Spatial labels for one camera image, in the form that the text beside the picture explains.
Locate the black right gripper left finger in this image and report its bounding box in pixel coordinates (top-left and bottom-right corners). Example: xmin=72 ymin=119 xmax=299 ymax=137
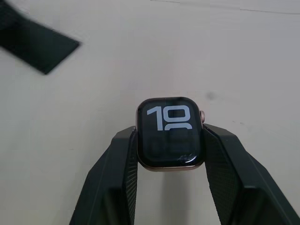
xmin=68 ymin=126 xmax=142 ymax=225

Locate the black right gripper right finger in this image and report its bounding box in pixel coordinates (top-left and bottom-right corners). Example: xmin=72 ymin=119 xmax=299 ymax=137
xmin=202 ymin=123 xmax=300 ymax=225

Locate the rose gold smartwatch body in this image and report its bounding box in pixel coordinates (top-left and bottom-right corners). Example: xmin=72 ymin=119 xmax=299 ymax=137
xmin=135 ymin=96 xmax=208 ymax=173

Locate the black watch strap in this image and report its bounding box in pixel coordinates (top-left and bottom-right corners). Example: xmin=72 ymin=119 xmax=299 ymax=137
xmin=0 ymin=0 xmax=83 ymax=75

